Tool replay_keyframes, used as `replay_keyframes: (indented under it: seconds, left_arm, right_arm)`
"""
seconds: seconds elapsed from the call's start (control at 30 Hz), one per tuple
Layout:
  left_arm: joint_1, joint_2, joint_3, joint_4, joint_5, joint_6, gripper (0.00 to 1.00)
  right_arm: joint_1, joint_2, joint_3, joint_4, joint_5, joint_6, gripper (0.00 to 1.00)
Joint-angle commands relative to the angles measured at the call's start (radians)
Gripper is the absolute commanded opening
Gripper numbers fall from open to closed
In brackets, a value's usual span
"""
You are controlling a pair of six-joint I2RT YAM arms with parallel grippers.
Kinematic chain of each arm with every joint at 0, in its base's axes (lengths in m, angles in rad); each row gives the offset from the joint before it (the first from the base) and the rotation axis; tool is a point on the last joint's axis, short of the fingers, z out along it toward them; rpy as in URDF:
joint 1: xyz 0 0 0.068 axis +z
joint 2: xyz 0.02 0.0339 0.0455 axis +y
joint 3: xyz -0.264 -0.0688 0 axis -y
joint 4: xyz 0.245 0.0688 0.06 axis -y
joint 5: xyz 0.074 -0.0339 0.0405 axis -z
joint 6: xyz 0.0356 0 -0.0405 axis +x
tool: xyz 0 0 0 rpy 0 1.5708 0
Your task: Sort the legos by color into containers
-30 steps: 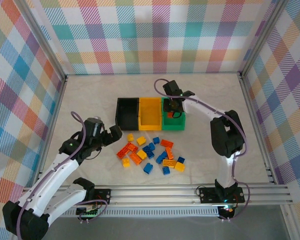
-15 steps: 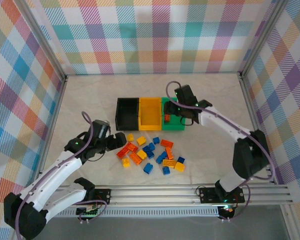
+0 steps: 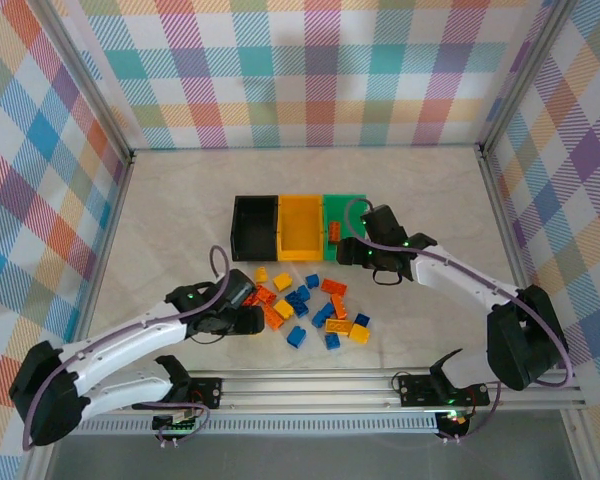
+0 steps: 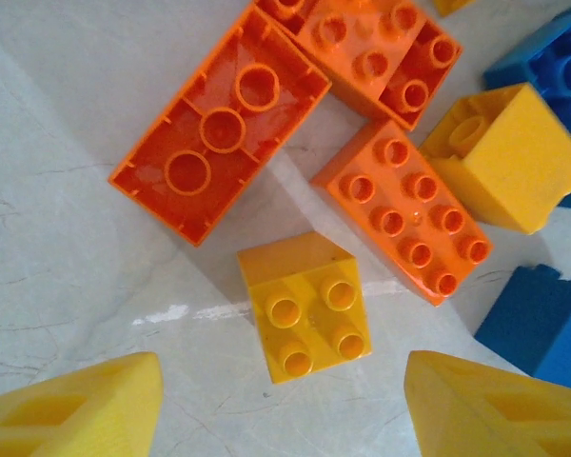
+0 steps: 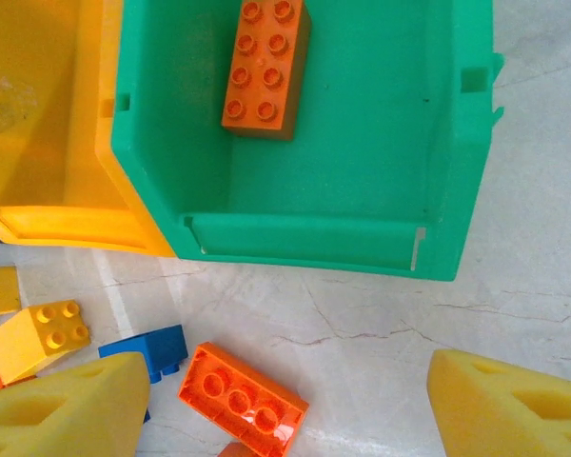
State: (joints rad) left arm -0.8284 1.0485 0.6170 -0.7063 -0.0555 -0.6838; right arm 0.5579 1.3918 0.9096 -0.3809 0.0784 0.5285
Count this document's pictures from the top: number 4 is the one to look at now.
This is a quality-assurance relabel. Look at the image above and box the blue two-by-four lego brick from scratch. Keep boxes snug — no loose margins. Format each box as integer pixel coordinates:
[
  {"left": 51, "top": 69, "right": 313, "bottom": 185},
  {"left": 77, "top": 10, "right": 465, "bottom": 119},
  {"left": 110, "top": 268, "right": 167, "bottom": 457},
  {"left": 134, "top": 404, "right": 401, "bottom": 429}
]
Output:
[{"left": 482, "top": 4, "right": 571, "bottom": 211}]

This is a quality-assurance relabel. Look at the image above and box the blue two-by-two lego brick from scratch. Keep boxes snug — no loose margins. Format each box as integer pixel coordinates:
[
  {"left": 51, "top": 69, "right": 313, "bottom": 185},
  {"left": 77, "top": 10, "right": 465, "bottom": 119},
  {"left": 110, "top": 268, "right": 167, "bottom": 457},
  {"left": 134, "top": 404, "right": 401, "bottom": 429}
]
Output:
[{"left": 473, "top": 264, "right": 571, "bottom": 394}]

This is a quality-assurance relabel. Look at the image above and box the orange lego block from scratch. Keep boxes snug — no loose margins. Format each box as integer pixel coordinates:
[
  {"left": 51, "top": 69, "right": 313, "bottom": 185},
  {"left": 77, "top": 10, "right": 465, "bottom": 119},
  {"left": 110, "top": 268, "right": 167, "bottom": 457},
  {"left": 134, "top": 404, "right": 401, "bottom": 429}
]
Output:
[{"left": 254, "top": 0, "right": 463, "bottom": 132}]

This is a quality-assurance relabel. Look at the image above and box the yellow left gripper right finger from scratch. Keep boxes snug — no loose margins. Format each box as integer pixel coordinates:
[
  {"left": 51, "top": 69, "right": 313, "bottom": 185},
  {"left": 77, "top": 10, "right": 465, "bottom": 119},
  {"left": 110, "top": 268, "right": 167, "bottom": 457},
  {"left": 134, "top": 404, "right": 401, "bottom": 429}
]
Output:
[{"left": 404, "top": 349, "right": 571, "bottom": 457}]

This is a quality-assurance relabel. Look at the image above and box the yellow two-by-two lego brick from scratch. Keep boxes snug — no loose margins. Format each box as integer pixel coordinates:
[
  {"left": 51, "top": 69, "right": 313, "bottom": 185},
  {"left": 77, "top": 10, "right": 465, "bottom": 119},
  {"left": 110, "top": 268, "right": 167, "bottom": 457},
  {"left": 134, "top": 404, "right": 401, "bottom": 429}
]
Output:
[
  {"left": 236, "top": 231, "right": 375, "bottom": 386},
  {"left": 418, "top": 81, "right": 571, "bottom": 237},
  {"left": 431, "top": 0, "right": 477, "bottom": 19}
]

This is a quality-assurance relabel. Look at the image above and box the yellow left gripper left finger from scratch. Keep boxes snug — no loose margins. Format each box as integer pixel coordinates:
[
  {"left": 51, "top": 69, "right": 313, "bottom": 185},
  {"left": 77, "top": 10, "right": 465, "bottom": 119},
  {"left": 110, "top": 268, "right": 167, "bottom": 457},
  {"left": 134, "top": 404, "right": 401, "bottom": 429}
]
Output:
[{"left": 0, "top": 350, "right": 165, "bottom": 457}]

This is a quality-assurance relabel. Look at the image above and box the orange two-by-four lego brick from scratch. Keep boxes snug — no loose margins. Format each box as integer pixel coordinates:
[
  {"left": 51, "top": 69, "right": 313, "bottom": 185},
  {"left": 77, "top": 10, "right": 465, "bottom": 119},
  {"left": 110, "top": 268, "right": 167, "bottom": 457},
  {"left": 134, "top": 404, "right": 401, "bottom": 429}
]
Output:
[
  {"left": 309, "top": 118, "right": 495, "bottom": 308},
  {"left": 107, "top": 3, "right": 333, "bottom": 248}
]

